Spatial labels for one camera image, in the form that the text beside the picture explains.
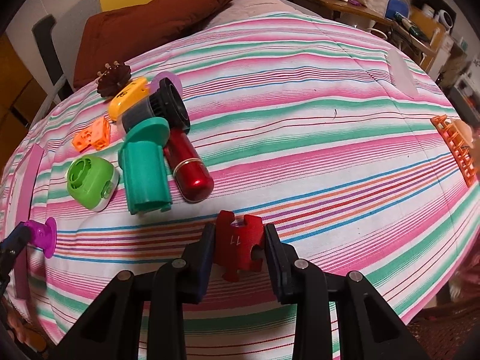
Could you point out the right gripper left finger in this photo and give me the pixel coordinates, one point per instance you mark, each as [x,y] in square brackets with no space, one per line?
[110,327]

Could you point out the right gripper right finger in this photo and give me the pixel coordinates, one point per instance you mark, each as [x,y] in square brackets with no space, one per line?
[368,327]

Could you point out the magenta perforated cup toy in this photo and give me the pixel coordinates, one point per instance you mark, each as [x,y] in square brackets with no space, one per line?
[43,235]

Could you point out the green white round toy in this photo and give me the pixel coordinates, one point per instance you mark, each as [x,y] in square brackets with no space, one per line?
[91,181]

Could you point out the orange cube blocks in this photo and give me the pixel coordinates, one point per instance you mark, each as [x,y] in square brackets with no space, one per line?
[96,135]

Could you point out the red puzzle piece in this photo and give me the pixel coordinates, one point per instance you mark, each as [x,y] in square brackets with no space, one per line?
[234,244]

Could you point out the teal cylinder toy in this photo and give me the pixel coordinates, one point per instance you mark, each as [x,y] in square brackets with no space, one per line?
[141,159]

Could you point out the red metallic capsule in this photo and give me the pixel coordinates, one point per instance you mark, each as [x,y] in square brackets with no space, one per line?
[188,170]

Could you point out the dark brown flower piece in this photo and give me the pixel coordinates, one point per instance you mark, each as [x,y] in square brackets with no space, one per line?
[113,79]

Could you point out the grey cylinder black base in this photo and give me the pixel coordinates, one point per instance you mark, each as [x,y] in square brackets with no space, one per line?
[166,102]

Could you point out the white pink-edged tray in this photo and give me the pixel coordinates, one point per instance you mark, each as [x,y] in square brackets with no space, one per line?
[20,198]

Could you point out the wooden wardrobe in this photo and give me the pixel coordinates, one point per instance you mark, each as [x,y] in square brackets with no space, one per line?
[21,97]

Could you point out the yellow orange oval toy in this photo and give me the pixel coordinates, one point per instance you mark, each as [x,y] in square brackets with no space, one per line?
[131,94]

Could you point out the orange grid basket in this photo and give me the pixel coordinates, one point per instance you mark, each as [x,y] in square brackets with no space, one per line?
[464,147]

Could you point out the black rolled mat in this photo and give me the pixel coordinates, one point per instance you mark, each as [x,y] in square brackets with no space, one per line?
[57,47]

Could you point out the pink green striped bedspread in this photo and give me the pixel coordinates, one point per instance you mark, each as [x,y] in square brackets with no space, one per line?
[298,122]

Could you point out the dark red cushion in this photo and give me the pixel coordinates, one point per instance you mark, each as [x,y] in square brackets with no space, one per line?
[123,34]

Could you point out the wooden side table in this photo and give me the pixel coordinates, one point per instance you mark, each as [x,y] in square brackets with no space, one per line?
[430,55]

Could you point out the blue container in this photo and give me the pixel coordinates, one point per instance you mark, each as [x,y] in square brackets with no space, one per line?
[394,6]

